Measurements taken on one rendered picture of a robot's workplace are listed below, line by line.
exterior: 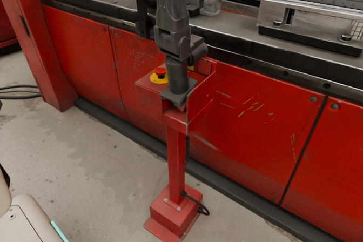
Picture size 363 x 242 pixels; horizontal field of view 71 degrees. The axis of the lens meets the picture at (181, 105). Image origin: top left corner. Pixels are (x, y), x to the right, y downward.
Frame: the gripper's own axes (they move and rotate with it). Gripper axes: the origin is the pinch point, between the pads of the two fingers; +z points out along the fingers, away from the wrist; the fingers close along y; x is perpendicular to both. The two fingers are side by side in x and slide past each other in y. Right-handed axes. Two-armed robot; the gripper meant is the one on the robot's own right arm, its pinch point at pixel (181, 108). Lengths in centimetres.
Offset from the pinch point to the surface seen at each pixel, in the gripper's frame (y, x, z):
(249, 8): 193, 53, 66
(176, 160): -3.9, 1.8, 27.2
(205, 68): 12.4, -1.5, -7.9
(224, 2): 197, 83, 67
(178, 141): -1.6, 1.6, 16.9
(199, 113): 2.1, -5.2, 1.4
